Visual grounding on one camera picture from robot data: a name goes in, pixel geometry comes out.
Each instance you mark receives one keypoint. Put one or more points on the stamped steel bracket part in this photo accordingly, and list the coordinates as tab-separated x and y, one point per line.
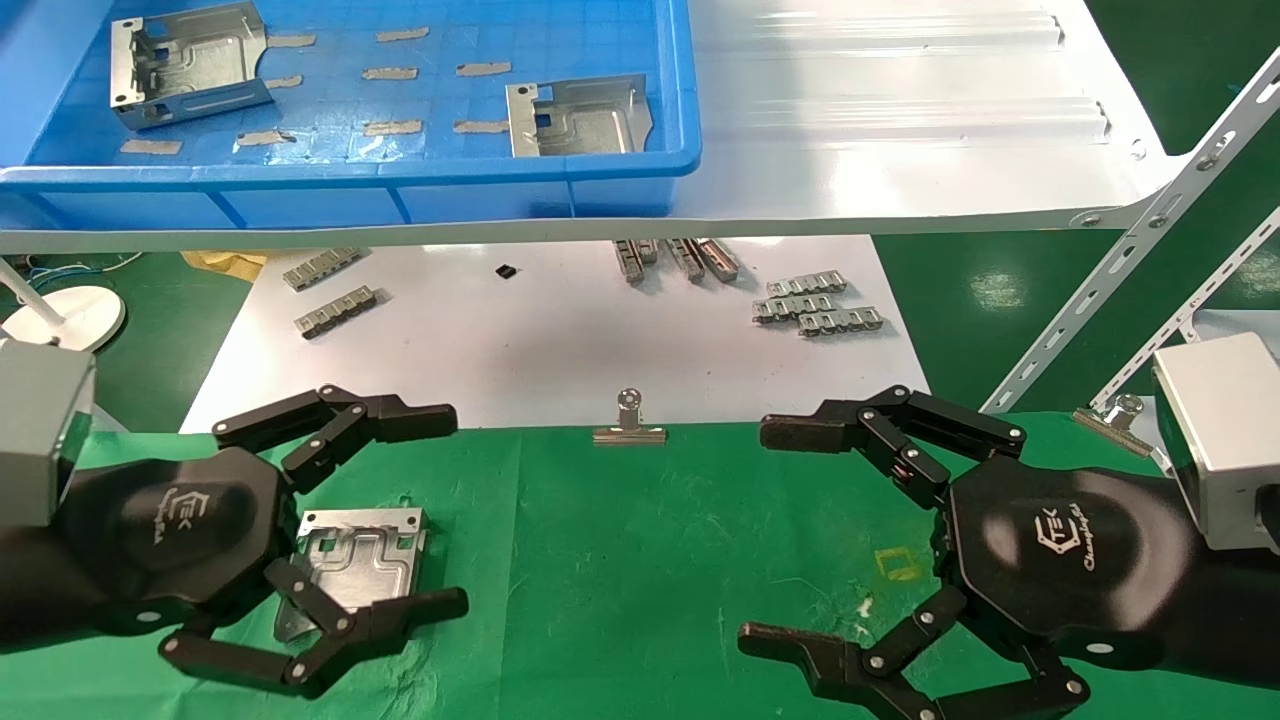
365	555
590	125
200	60

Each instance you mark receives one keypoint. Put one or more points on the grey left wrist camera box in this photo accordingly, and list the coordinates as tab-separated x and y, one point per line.
35	430

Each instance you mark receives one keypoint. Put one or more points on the silver binder clip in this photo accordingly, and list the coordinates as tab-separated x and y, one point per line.
629	434
1115	422

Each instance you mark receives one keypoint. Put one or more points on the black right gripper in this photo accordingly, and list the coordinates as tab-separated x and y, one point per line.
1070	560

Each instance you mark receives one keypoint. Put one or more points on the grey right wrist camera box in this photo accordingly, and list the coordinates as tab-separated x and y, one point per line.
1220	430

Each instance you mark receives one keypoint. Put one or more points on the white round lamp stand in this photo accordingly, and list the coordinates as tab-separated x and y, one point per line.
80	315

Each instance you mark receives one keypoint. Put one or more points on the yellow crumpled bag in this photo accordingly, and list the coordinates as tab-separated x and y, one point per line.
225	264

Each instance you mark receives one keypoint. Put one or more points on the white slotted angle post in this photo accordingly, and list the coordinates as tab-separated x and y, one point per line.
1130	250
1190	315

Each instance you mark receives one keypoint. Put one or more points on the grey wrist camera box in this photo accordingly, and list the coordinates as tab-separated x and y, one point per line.
35	430
1220	430

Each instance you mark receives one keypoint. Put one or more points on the white paper sheet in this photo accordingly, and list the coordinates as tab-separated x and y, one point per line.
550	340

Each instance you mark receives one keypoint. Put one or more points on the green table cloth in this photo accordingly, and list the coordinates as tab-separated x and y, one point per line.
620	560

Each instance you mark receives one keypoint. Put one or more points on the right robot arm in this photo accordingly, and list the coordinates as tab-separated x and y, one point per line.
1240	610

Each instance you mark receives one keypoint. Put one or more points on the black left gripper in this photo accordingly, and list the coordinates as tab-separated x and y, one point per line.
180	540

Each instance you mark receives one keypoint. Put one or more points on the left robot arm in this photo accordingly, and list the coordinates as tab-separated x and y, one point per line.
30	600

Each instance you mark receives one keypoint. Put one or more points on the blue plastic bin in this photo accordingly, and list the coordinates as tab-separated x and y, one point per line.
600	40

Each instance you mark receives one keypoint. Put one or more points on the white metal shelf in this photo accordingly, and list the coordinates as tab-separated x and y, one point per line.
850	150

